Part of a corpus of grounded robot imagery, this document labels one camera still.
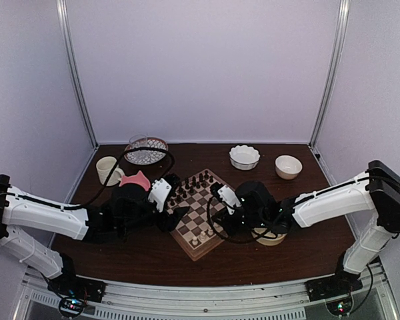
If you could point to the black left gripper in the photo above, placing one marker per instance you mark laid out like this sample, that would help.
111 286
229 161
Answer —
169 220

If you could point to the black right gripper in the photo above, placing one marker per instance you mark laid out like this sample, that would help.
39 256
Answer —
230 229

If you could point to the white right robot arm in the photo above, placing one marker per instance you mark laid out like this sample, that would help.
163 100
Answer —
376 190

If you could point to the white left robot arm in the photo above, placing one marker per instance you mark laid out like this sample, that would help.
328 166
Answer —
19 209

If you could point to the wooden chess board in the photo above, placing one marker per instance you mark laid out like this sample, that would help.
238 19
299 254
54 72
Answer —
193 193

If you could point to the pink cat ear bowl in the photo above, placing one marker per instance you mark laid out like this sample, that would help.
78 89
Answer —
138 179

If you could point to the cream cat ear bowl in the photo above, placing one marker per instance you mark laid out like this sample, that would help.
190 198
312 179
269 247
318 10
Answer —
267 241

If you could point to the white ribbed mug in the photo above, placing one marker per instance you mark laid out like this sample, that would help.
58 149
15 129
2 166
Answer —
107 177

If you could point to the plain white round bowl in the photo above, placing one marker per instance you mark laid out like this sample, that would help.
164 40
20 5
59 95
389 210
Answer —
288 167

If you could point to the white scalloped bowl black rim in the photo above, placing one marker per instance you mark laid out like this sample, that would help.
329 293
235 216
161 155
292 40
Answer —
244 157

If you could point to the patterned ceramic plate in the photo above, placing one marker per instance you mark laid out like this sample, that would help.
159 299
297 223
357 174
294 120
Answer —
146 157

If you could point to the clear drinking glass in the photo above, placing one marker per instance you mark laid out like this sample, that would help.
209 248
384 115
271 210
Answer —
137 141

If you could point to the aluminium front rail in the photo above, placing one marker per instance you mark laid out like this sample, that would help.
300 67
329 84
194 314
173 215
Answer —
284 300

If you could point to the aluminium frame post left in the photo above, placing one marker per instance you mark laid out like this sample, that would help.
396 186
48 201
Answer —
74 73

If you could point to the aluminium frame post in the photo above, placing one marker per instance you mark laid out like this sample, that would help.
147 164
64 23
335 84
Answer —
336 54
74 73

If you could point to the aluminium frame post right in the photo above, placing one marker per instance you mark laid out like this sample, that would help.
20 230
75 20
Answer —
336 54

